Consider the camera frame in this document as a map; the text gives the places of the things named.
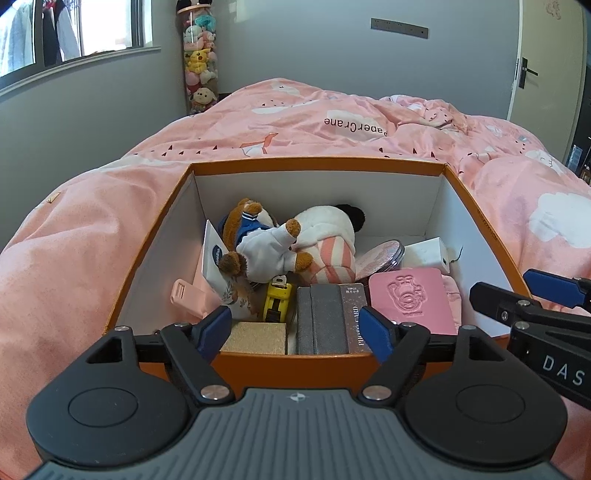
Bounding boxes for orange cardboard box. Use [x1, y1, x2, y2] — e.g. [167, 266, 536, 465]
[102, 159, 534, 398]

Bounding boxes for yellow tape measure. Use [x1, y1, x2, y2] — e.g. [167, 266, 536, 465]
[262, 274, 296, 324]

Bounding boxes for white card packet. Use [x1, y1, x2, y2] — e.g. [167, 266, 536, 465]
[202, 219, 254, 320]

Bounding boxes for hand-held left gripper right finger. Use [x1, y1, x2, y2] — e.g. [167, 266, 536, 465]
[359, 305, 509, 402]

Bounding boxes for pink round tin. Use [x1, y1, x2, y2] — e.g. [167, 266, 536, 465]
[355, 240, 406, 282]

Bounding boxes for black door handle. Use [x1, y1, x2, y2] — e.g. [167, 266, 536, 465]
[515, 56, 540, 90]

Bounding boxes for hanging clothes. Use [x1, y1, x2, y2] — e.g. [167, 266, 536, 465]
[0, 0, 81, 77]

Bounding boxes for gold glitter box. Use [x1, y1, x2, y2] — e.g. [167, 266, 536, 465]
[221, 322, 288, 355]

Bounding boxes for window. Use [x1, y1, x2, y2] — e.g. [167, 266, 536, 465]
[0, 0, 162, 90]

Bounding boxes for clear tube of plush toys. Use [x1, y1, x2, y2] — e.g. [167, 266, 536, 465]
[174, 0, 221, 116]

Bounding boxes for rose gold card box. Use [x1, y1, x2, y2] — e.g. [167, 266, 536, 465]
[339, 283, 374, 355]

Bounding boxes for brown dog plush toy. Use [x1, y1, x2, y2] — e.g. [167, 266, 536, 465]
[218, 198, 315, 284]

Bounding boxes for white plush with striped pants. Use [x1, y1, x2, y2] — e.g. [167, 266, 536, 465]
[288, 203, 366, 284]

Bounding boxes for cream door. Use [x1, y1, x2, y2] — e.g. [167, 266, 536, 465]
[508, 0, 587, 162]

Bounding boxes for pink embossed card holder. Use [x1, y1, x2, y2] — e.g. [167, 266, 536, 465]
[368, 269, 457, 336]

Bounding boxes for pink printed blanket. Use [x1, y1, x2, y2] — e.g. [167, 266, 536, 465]
[0, 78, 591, 472]

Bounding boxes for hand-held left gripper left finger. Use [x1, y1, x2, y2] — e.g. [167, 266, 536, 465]
[85, 305, 234, 403]

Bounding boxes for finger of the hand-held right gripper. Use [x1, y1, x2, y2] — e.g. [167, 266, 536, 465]
[469, 281, 591, 333]
[523, 269, 591, 309]

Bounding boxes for grey wall socket strip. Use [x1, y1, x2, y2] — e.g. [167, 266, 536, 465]
[370, 17, 429, 39]

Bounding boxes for pink plastic case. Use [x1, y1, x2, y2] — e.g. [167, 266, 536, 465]
[170, 278, 221, 321]

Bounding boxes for small white box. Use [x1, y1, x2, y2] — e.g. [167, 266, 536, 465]
[399, 237, 451, 271]

